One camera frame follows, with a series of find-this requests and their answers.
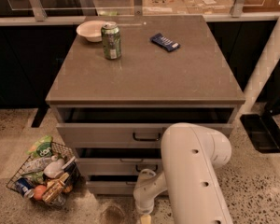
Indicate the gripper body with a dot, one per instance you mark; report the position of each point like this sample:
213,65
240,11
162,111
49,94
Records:
144,205

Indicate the grey bottom drawer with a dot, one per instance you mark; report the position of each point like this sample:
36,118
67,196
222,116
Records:
111,184

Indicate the grey drawer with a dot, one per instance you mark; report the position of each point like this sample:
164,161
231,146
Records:
111,184
118,161
135,127

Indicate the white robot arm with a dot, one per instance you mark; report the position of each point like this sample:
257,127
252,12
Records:
209,182

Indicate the grey middle drawer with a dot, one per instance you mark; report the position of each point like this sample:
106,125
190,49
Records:
118,161

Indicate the grey top drawer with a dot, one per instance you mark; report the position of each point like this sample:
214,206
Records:
135,127

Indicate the grey drawer cabinet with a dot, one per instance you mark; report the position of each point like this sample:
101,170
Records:
145,75

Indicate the brown snack box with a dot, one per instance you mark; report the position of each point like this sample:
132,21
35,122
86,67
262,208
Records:
54,190

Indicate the white plastic bottle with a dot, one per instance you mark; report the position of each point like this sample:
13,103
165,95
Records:
54,169

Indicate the orange fruit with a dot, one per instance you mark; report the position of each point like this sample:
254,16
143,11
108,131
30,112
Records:
39,191

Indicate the clear plastic water bottle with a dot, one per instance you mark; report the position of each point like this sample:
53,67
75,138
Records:
38,165

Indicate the green chip bag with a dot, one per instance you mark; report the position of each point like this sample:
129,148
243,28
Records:
41,148

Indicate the blue soda can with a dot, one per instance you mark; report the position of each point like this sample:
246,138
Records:
24,188

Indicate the blue snack packet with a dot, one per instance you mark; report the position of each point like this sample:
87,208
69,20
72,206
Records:
163,42

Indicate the green soda can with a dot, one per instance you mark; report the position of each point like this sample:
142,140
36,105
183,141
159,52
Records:
111,40

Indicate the white bowl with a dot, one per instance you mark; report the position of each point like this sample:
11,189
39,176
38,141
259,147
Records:
91,30

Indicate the cardboard box left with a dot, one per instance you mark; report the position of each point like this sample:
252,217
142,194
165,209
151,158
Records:
164,7

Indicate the black wire basket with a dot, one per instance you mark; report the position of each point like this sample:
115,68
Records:
62,152

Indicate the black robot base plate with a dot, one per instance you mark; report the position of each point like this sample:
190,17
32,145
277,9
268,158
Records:
263,132

